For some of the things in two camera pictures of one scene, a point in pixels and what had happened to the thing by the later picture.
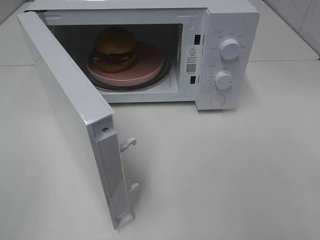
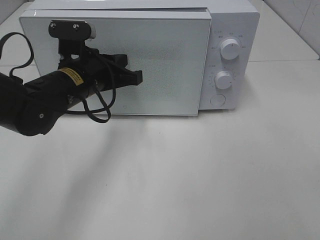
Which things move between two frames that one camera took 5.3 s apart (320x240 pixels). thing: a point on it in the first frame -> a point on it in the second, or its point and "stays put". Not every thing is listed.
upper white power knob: (230, 49) stays put
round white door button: (218, 100) stays put
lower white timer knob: (223, 80) stays put
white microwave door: (90, 112) -> (172, 48)
